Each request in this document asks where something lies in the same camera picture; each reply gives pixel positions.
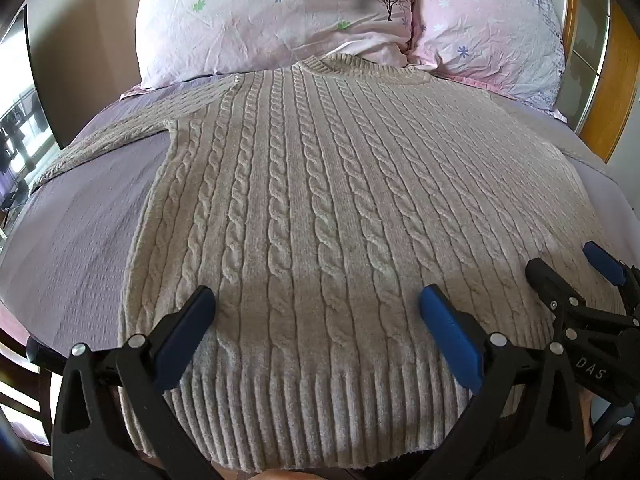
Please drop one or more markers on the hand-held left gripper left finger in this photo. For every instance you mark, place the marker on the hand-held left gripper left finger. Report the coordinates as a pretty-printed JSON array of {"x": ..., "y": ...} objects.
[{"x": 186, "y": 332}]

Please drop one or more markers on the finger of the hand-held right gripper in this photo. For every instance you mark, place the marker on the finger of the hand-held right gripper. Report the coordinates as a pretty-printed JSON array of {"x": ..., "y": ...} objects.
[
  {"x": 602, "y": 260},
  {"x": 549, "y": 284}
]

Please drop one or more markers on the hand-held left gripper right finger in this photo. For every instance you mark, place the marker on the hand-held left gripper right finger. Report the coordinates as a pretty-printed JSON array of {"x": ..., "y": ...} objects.
[{"x": 449, "y": 332}]

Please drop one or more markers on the dark wooden chair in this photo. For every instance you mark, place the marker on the dark wooden chair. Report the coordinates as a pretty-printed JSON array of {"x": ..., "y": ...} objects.
[{"x": 25, "y": 390}]

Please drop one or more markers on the window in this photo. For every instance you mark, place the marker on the window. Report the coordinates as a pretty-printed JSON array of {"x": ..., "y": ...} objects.
[{"x": 20, "y": 130}]

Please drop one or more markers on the pink floral pillow with tree print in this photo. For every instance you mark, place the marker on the pink floral pillow with tree print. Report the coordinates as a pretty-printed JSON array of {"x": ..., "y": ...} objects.
[{"x": 260, "y": 15}]

